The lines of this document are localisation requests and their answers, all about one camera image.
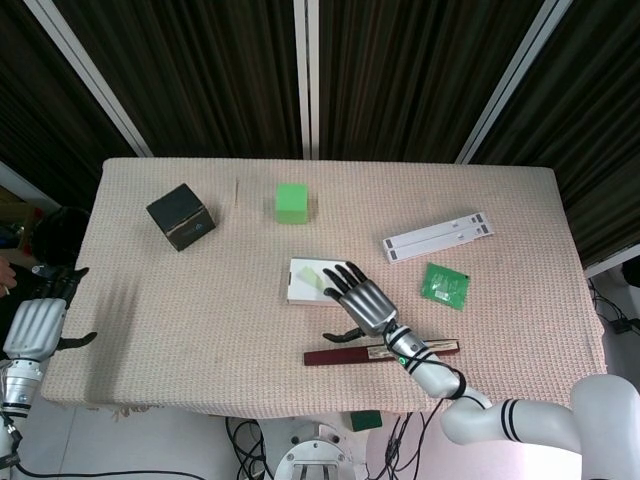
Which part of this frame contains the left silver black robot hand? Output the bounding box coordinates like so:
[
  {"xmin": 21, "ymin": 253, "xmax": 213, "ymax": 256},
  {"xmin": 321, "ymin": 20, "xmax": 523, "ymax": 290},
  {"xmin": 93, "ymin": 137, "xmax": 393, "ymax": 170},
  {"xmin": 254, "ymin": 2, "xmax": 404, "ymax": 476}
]
[{"xmin": 2, "ymin": 266, "xmax": 99, "ymax": 361}]

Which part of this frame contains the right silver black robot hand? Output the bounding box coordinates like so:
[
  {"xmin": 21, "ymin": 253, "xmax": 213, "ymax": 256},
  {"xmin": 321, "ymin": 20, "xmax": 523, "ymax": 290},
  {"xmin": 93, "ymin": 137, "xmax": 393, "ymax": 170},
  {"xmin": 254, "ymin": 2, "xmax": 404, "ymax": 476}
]
[{"xmin": 322, "ymin": 260, "xmax": 400, "ymax": 345}]

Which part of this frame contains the pale green translucent object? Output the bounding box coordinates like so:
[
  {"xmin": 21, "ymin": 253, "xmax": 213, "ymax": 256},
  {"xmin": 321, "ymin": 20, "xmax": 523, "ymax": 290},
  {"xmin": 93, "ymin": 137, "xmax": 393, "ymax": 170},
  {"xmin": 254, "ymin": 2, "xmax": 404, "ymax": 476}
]
[{"xmin": 294, "ymin": 267, "xmax": 332, "ymax": 292}]

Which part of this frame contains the round silver robot base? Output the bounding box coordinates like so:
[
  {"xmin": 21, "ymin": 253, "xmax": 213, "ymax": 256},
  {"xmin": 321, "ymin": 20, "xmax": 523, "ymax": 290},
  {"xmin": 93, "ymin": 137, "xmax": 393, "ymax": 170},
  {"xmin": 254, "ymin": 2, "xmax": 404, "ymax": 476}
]
[{"xmin": 273, "ymin": 419, "xmax": 369, "ymax": 480}]

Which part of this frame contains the flat white cardboard box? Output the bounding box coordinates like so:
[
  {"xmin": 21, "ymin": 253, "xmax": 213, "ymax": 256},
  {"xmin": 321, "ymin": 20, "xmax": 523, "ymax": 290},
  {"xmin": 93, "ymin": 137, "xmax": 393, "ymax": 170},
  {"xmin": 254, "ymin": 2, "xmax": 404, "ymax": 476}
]
[{"xmin": 286, "ymin": 257, "xmax": 352, "ymax": 308}]

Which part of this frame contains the black cube box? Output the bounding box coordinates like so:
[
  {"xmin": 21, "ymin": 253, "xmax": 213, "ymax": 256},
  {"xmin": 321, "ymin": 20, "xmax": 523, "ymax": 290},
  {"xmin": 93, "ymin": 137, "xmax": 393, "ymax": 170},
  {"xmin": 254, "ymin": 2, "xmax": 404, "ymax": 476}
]
[{"xmin": 145, "ymin": 183, "xmax": 218, "ymax": 251}]

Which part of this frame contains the maroon folding fan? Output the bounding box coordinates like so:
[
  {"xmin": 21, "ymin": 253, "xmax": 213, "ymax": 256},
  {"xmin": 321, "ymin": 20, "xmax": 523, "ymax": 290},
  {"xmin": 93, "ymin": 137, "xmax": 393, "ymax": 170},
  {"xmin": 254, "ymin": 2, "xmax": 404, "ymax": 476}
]
[{"xmin": 303, "ymin": 338, "xmax": 461, "ymax": 368}]

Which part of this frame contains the green plastic packet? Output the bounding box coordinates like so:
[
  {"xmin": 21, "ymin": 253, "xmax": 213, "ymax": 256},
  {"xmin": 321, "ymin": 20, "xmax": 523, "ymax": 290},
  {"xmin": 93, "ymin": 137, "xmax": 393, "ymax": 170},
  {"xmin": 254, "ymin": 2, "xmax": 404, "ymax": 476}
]
[{"xmin": 418, "ymin": 262, "xmax": 472, "ymax": 312}]

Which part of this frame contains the black round bag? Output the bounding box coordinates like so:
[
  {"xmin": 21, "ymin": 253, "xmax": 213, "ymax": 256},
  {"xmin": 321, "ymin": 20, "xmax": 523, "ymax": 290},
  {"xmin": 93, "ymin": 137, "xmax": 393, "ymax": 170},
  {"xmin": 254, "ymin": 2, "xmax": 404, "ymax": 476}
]
[{"xmin": 29, "ymin": 206, "xmax": 93, "ymax": 274}]

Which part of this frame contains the dark green block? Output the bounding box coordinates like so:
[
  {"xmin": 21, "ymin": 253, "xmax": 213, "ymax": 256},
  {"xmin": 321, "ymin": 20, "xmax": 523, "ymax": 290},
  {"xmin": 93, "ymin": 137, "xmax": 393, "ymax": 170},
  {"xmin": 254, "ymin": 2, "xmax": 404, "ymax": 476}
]
[{"xmin": 349, "ymin": 410, "xmax": 383, "ymax": 432}]

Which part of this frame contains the green foam cube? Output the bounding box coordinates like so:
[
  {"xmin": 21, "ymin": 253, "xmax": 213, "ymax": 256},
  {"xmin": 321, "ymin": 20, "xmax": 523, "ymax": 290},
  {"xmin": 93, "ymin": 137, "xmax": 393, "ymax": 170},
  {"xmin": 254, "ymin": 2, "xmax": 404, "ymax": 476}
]
[{"xmin": 275, "ymin": 183, "xmax": 310, "ymax": 225}]

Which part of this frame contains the pink woven tablecloth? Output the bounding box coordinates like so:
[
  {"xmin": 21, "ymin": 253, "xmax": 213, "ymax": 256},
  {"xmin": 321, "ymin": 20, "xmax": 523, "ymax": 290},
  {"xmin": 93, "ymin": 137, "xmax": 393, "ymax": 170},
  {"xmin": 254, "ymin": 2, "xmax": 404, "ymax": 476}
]
[{"xmin": 39, "ymin": 158, "xmax": 617, "ymax": 431}]

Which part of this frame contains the dark pleated curtain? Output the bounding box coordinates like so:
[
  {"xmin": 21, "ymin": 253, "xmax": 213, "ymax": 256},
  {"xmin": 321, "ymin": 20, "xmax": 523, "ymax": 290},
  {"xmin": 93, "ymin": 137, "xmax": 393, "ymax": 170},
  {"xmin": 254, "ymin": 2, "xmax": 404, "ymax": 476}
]
[
  {"xmin": 54, "ymin": 0, "xmax": 304, "ymax": 159},
  {"xmin": 319, "ymin": 0, "xmax": 546, "ymax": 162},
  {"xmin": 0, "ymin": 0, "xmax": 139, "ymax": 201},
  {"xmin": 474, "ymin": 0, "xmax": 640, "ymax": 266}
]

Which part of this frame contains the black floor cable bundle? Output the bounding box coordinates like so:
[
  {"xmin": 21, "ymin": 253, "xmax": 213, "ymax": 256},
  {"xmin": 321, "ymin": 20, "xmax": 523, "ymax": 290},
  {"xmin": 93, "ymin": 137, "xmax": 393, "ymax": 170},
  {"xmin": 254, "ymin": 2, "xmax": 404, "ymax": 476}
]
[
  {"xmin": 224, "ymin": 417, "xmax": 274, "ymax": 480},
  {"xmin": 382, "ymin": 412, "xmax": 444, "ymax": 480}
]

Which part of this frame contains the white partition post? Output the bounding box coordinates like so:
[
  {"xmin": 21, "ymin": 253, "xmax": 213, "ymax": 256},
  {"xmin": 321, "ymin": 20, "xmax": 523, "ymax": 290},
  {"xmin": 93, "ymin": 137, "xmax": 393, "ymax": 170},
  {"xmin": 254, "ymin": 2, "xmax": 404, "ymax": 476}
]
[
  {"xmin": 29, "ymin": 0, "xmax": 154, "ymax": 157},
  {"xmin": 293, "ymin": 0, "xmax": 321, "ymax": 161},
  {"xmin": 454, "ymin": 0, "xmax": 574, "ymax": 164}
]

